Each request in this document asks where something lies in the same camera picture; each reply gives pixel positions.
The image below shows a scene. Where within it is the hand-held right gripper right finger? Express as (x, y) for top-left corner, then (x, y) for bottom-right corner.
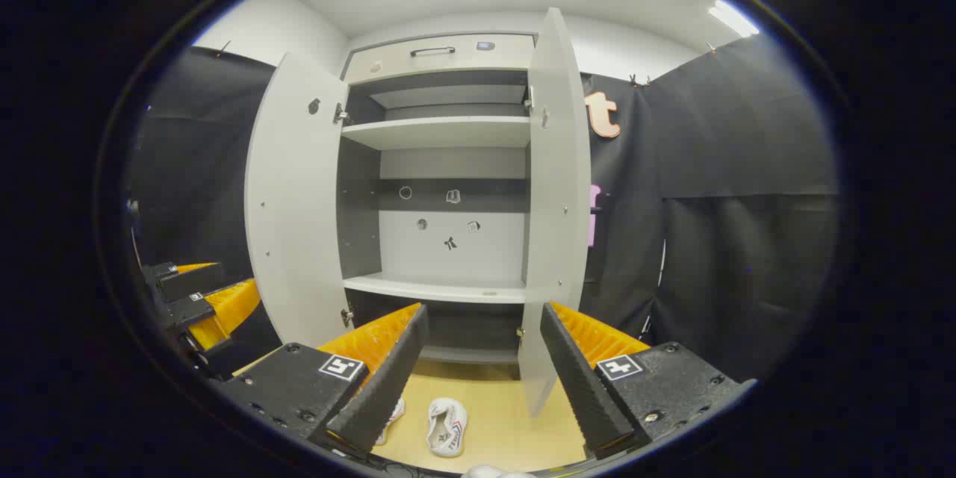
(539, 302), (755, 460)

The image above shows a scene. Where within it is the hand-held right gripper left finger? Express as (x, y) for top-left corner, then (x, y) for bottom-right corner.
(213, 304), (430, 455)

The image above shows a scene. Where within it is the white shoe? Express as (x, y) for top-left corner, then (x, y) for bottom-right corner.
(376, 397), (406, 446)
(426, 397), (469, 458)

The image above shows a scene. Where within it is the grey cabinet door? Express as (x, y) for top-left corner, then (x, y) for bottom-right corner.
(517, 7), (592, 419)
(245, 52), (356, 349)

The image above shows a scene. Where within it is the grey shoe cabinet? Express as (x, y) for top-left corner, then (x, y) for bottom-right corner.
(338, 31), (540, 382)

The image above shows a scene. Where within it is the white cabinet shelf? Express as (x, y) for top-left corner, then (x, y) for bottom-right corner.
(341, 116), (532, 152)
(343, 273), (528, 305)

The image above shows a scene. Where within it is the grey cabinet drawer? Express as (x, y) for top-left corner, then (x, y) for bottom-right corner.
(344, 34), (537, 85)

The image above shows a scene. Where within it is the black backdrop cloth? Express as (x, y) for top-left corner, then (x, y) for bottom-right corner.
(127, 34), (841, 383)

